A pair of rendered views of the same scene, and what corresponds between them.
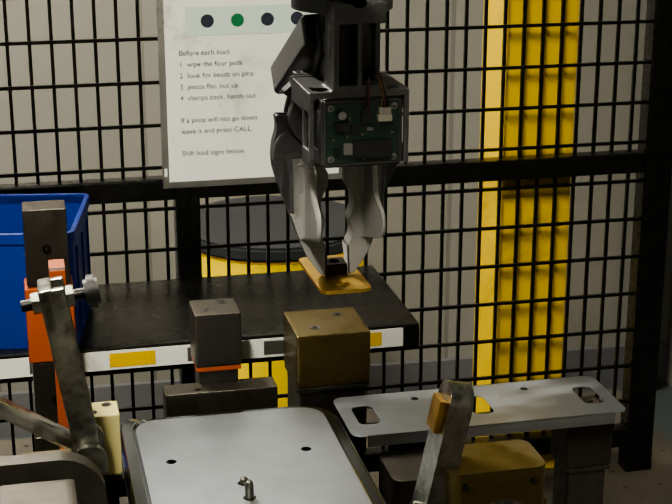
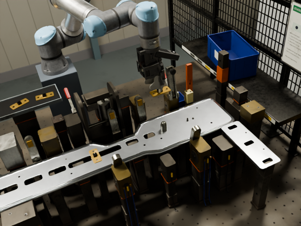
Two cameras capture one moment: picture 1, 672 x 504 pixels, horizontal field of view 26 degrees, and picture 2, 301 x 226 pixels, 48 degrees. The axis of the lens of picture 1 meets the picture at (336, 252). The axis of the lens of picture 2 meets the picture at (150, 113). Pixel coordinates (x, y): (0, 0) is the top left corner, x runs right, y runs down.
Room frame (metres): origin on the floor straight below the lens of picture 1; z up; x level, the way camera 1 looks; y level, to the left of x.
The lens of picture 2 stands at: (0.83, -1.10, 2.06)
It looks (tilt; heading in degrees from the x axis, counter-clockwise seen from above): 39 degrees down; 81
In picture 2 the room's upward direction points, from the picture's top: 6 degrees counter-clockwise
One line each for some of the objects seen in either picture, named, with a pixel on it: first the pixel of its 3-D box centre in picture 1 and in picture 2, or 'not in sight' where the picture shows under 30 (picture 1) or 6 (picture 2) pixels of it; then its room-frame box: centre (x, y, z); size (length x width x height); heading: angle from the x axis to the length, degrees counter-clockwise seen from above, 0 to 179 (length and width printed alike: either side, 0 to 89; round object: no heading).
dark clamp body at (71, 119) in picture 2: not in sight; (79, 146); (0.64, 0.18, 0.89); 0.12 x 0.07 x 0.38; 103
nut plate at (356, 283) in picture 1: (333, 268); (160, 90); (1.04, 0.00, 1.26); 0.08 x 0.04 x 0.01; 14
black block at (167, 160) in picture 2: not in sight; (170, 184); (1.03, -0.15, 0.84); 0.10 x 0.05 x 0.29; 103
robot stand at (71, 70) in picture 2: not in sight; (64, 96); (0.57, 0.63, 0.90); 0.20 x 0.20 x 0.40; 12
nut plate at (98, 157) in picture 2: not in sight; (95, 154); (0.72, -0.02, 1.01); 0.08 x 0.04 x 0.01; 102
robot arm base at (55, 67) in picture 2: not in sight; (53, 60); (0.57, 0.63, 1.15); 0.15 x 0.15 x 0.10
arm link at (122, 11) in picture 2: not in sight; (127, 14); (0.96, 0.08, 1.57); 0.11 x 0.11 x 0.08; 25
